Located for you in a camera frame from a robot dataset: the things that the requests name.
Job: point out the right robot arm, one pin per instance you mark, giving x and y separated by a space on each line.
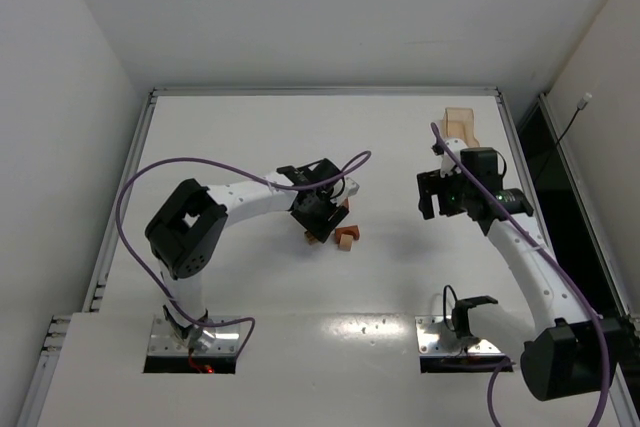
569 349

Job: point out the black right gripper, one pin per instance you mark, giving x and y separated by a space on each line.
430 193

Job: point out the small light wood cube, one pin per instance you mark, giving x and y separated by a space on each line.
346 242

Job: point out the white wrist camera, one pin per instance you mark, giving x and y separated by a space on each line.
349 188
448 166

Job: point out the transparent amber plastic bin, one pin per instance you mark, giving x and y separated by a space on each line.
460 123

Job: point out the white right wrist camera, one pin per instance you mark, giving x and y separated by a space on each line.
448 166

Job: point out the metal base plate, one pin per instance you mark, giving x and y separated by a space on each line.
164 341
435 341

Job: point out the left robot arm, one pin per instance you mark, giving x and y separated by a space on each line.
185 231

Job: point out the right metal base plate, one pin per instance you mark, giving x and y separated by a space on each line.
435 341

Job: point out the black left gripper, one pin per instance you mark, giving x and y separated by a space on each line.
320 219

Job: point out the red arch wood block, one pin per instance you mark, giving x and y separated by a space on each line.
352 230

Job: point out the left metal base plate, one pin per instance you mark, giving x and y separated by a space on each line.
164 341

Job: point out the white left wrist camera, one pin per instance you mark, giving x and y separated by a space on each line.
349 188

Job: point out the striped light wood block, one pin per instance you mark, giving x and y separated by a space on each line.
310 238

